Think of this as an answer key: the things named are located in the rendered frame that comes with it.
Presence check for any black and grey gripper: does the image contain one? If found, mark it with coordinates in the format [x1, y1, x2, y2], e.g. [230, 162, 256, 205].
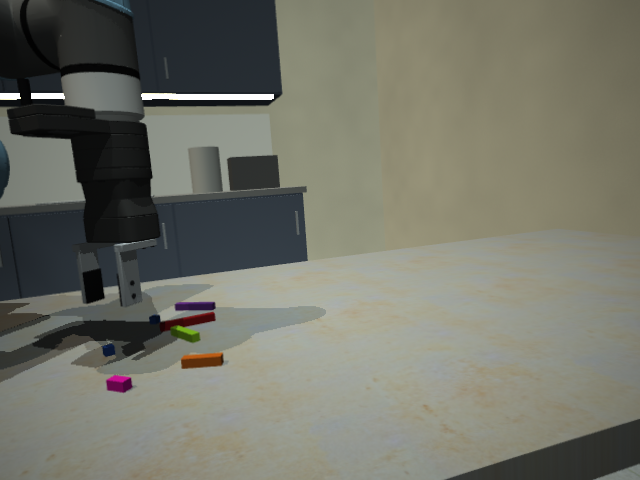
[7, 72, 160, 307]

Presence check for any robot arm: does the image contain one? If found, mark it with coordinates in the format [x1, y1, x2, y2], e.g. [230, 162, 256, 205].
[0, 0, 140, 81]

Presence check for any dark red rod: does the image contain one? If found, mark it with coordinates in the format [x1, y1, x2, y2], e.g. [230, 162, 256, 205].
[159, 312, 215, 332]

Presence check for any small magenta block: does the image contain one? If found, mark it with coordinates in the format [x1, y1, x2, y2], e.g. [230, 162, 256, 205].
[106, 375, 132, 393]

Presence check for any orange rod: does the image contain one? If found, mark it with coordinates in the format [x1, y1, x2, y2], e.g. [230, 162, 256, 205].
[181, 353, 224, 369]

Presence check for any lime green rod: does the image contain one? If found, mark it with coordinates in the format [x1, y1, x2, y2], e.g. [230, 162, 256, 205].
[170, 325, 200, 343]

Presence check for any purple rod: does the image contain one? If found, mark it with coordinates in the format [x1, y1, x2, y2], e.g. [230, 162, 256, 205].
[175, 302, 216, 311]

